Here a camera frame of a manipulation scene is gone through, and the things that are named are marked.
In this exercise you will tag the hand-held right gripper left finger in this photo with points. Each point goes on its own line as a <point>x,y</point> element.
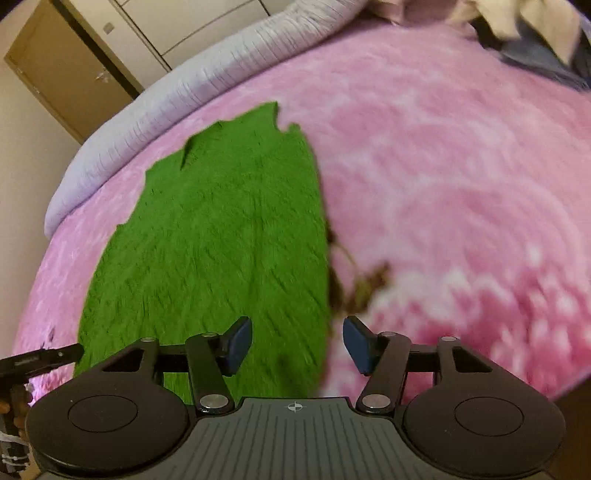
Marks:
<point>238,344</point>

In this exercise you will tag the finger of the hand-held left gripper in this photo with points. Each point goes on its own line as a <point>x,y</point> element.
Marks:
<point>41,359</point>

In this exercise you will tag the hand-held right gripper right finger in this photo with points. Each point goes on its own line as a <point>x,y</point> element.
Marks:
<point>358,344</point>

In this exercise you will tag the green knit sweater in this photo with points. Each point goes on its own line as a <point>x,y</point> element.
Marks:
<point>221,221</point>

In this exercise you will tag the pink floral blanket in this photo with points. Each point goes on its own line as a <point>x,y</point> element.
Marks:
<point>438,161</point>

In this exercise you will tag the grey striped quilt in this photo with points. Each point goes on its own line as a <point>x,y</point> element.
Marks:
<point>184,87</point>

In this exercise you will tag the brown wooden door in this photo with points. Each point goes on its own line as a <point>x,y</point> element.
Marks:
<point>60,69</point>

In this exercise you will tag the cream wardrobe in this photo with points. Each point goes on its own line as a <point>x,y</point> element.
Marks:
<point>184,23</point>

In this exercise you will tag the small black garment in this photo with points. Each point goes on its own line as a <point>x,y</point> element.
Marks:
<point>487,32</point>

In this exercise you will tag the blue jeans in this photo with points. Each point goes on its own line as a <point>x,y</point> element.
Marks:
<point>535,55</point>

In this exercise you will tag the cream sweater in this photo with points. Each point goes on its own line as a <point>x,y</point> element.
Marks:
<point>545,18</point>

